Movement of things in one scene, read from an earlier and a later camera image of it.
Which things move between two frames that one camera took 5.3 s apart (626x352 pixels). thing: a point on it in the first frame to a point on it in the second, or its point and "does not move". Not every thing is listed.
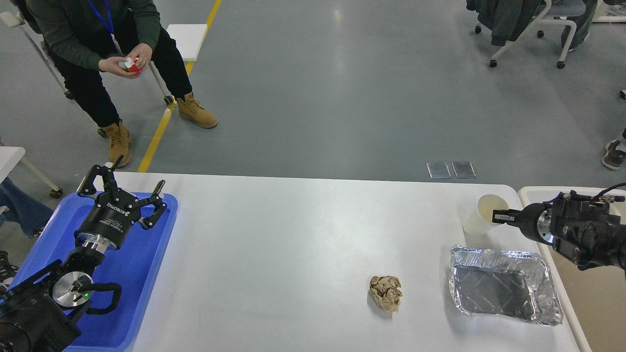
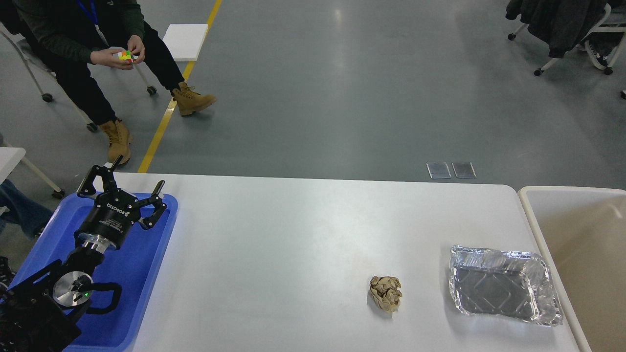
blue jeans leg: x=22 y=209 does not move
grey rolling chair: x=28 y=70 to x=30 y=49
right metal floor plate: x=463 y=170 does not move
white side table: x=10 y=157 does not move
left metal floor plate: x=438 y=170 does not move
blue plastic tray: x=132 y=265 does not move
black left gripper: x=108 y=224 does not move
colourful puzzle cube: x=130 y=65 to x=125 y=55
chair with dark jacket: x=503 y=20 to x=564 y=24
